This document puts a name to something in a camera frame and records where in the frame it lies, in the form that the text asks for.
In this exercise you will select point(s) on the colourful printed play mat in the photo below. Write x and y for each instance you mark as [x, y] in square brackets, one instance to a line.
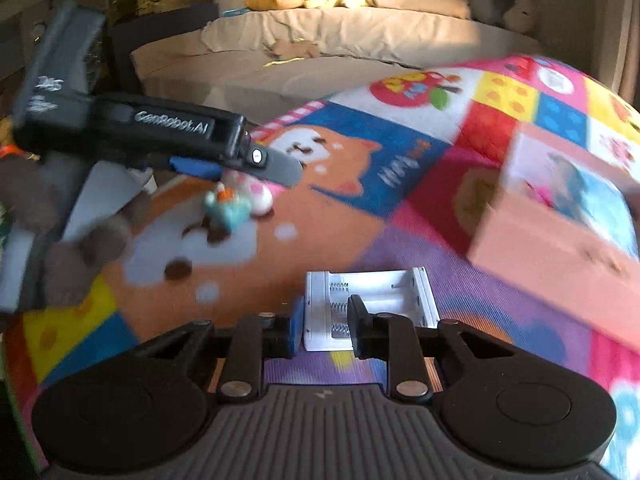
[350, 210]

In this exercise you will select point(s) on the orange cushion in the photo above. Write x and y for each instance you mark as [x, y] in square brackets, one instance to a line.
[275, 0]

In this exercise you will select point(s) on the blue packet in plastic bag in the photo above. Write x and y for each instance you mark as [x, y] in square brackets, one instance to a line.
[590, 200]

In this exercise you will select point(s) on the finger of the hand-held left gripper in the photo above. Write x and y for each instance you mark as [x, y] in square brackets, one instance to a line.
[272, 170]

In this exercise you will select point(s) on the pink and teal toy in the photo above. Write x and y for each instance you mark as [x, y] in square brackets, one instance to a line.
[232, 212]

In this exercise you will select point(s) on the grey plush toy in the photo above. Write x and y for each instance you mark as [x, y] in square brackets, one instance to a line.
[487, 2]
[520, 15]

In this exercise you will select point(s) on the person's left hand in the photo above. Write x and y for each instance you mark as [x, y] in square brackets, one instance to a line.
[65, 270]

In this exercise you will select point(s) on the beige bed with pillows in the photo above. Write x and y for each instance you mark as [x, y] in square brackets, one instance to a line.
[350, 77]

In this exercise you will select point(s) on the pink cardboard box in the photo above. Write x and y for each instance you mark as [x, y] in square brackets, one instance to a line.
[540, 260]

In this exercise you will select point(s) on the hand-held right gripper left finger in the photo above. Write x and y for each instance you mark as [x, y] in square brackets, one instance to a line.
[296, 327]

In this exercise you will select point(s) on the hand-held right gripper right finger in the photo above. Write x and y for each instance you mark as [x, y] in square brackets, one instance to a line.
[357, 330]

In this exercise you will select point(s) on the white battery holder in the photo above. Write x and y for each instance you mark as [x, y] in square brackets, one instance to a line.
[380, 285]

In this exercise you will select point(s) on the tan star-shaped plush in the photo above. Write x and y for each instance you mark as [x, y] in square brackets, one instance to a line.
[295, 49]

